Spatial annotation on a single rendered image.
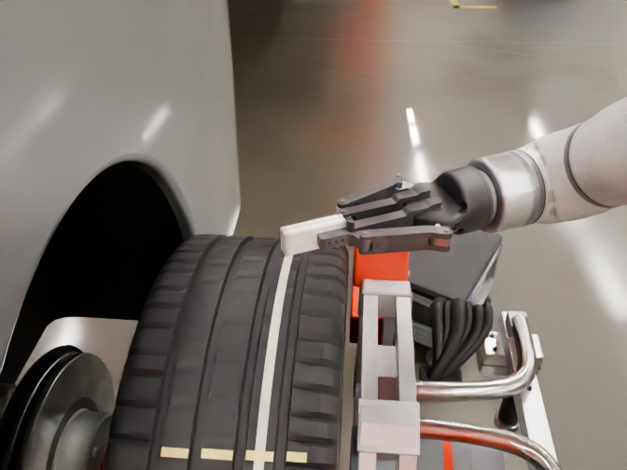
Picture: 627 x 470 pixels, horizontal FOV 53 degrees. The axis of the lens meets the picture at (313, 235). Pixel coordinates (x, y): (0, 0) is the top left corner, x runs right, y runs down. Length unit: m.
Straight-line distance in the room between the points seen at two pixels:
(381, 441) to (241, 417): 0.15
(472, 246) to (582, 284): 0.65
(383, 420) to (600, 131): 0.37
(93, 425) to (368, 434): 0.44
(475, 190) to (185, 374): 0.37
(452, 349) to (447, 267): 1.18
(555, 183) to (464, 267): 1.37
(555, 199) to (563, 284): 1.91
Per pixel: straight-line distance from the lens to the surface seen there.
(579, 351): 2.43
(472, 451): 0.94
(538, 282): 2.64
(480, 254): 2.16
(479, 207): 0.71
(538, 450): 0.84
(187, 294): 0.75
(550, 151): 0.76
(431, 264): 2.09
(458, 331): 0.92
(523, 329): 0.97
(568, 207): 0.76
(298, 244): 0.67
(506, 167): 0.74
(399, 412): 0.70
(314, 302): 0.72
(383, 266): 0.87
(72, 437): 0.97
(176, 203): 1.08
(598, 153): 0.69
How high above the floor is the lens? 1.69
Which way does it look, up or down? 38 degrees down
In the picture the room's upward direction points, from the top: straight up
